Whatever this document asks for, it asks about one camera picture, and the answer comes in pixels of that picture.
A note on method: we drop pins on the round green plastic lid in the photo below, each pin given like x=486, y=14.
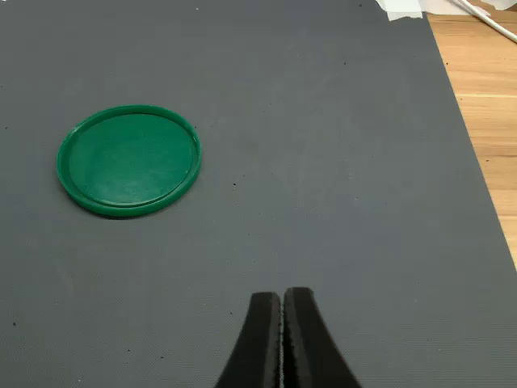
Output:
x=129, y=161

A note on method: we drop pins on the dark grey mat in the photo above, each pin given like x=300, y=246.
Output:
x=282, y=121

